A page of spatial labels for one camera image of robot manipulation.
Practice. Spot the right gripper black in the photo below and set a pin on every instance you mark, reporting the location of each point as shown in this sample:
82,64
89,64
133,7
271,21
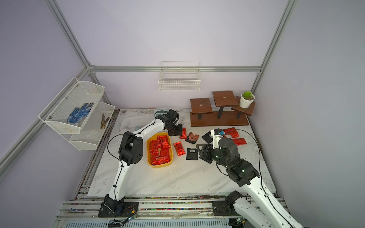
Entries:
207,149

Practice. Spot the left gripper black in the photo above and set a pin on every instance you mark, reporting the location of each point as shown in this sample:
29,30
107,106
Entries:
178,133

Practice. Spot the red foil tea bag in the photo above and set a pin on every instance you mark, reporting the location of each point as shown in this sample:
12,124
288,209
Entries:
234,134
229,131
183,134
179,149
239,141

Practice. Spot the black barcode tea bag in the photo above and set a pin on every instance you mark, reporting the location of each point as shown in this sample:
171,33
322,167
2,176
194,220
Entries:
207,138
192,154

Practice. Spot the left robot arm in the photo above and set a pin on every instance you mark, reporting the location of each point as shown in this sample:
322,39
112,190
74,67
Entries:
131,149

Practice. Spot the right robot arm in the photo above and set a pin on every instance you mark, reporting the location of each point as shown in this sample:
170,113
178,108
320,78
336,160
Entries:
271,214

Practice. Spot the red foil tea bags pile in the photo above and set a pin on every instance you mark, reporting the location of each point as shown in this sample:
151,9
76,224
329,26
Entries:
159,149

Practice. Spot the yellow storage box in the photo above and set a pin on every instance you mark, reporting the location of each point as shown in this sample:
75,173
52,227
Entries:
159,162

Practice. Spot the light blue calculator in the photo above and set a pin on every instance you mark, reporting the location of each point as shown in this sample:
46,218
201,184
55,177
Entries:
160,112

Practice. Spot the brown wooden tiered stand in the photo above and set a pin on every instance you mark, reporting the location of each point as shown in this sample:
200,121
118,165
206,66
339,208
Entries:
225,111

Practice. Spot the small potted green plant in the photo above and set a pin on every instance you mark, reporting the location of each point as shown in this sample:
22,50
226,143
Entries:
246,99

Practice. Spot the wooden clothespins bundle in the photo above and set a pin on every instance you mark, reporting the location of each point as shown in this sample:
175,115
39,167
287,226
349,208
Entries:
104,121

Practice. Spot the lower white mesh shelf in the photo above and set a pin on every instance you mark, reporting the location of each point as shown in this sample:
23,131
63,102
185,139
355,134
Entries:
91,134

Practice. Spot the white mesh shelf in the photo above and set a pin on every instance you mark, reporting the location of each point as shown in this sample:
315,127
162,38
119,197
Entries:
91,134
74,94

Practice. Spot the blue dotted work glove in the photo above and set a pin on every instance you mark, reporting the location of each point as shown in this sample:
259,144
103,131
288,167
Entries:
79,113

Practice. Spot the upper white mesh shelf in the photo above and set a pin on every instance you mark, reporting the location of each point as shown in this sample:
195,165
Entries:
74,94

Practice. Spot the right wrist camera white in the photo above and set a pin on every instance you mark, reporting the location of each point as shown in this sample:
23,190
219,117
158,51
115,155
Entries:
217,135

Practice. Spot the white wire wall basket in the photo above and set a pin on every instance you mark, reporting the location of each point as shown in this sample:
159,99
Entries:
179,81

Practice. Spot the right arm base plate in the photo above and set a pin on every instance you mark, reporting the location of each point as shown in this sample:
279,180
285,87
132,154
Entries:
225,207

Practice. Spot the aluminium frame rail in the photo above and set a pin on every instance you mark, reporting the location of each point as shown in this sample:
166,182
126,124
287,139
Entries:
244,69

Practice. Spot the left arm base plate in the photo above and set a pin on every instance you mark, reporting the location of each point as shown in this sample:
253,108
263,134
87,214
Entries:
112,208

